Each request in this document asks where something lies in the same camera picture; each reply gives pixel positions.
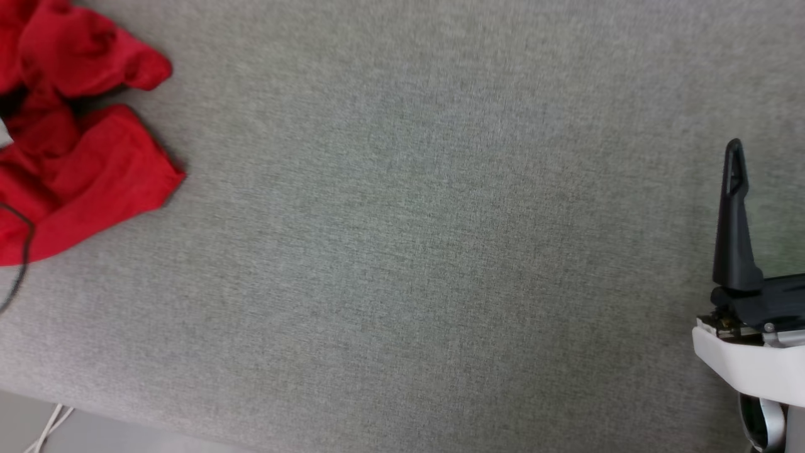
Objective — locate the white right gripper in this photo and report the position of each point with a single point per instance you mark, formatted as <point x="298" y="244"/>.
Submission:
<point x="761" y="365"/>

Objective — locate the red and white baseball jersey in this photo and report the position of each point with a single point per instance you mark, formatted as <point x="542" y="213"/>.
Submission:
<point x="82" y="170"/>

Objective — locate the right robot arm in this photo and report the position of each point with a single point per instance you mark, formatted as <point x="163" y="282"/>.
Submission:
<point x="770" y="428"/>

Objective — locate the grey fabric sofa seat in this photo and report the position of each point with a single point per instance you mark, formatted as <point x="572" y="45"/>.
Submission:
<point x="415" y="226"/>

